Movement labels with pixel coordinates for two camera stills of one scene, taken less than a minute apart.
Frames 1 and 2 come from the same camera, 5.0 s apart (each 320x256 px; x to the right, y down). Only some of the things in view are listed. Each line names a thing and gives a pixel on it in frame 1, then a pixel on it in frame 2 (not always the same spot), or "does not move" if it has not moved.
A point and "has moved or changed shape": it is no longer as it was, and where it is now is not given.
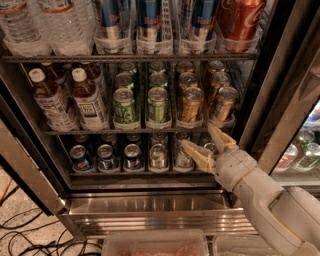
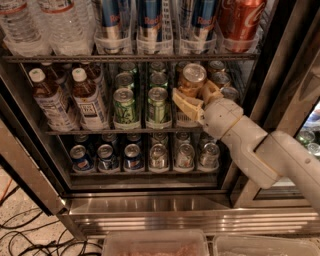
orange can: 193,104 has moved or changed shape
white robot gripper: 234,167 -> 221,117
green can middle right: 158,79 does not move
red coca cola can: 239,23 does not move
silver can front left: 158,158 does not move
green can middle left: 124,80 does not move
